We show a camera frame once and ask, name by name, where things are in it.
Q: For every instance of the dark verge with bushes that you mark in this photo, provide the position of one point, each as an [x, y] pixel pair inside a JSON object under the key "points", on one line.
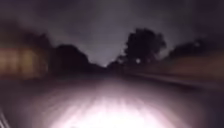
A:
{"points": [[196, 63]]}

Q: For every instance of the pale kerb strip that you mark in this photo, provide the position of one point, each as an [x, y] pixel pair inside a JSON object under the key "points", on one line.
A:
{"points": [[173, 79]]}

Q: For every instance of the dark row of trees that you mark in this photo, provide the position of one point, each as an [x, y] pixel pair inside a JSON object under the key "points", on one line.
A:
{"points": [[68, 60]]}

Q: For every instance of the dark tree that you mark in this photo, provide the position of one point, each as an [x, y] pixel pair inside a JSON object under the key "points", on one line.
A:
{"points": [[143, 45]]}

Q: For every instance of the dark asphalt road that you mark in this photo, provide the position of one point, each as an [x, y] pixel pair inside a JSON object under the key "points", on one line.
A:
{"points": [[110, 96]]}

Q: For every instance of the lit building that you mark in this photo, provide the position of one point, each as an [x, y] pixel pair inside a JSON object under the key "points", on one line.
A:
{"points": [[20, 61]]}

